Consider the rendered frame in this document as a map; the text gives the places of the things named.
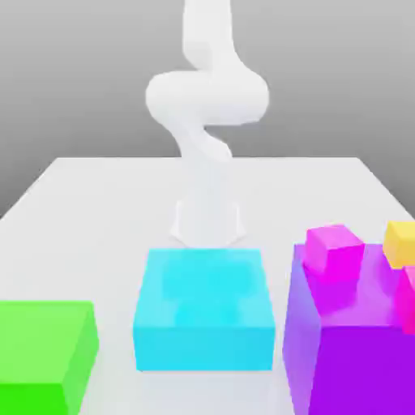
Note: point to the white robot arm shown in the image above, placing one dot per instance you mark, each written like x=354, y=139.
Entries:
x=207, y=97

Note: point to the small magenta cube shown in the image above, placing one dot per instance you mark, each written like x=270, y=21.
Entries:
x=332, y=253

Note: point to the small yellow cube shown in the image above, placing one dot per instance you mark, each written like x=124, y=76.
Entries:
x=400, y=243

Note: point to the small pink cube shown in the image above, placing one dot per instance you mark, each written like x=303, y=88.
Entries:
x=407, y=298

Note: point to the large cyan box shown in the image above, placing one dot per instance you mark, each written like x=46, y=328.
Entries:
x=204, y=308

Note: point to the large purple box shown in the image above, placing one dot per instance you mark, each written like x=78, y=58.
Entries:
x=356, y=366

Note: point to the large green box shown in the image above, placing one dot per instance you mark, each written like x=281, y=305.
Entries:
x=39, y=350

